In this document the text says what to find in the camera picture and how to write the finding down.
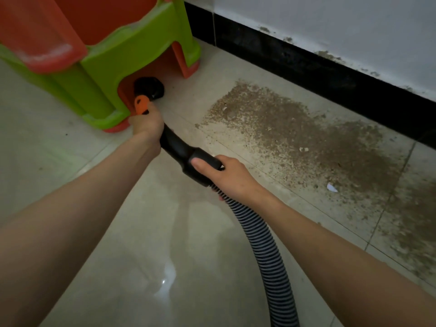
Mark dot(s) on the person's right hand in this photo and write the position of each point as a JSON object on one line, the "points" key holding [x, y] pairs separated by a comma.
{"points": [[233, 181]]}

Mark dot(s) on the person's left hand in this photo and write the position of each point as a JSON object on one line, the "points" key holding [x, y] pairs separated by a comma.
{"points": [[146, 126]]}

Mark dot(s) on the brown sawdust dirt patch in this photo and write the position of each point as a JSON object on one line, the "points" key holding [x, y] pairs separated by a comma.
{"points": [[293, 126]]}

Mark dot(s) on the person's left forearm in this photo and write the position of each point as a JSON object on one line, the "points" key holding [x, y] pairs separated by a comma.
{"points": [[68, 221]]}

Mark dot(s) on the person's right forearm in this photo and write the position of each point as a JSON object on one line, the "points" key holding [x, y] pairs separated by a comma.
{"points": [[354, 269]]}

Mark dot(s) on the tiled floor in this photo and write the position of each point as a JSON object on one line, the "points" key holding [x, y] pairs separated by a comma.
{"points": [[102, 255]]}

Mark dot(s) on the white paper scrap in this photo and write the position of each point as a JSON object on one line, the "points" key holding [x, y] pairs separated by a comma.
{"points": [[332, 188]]}

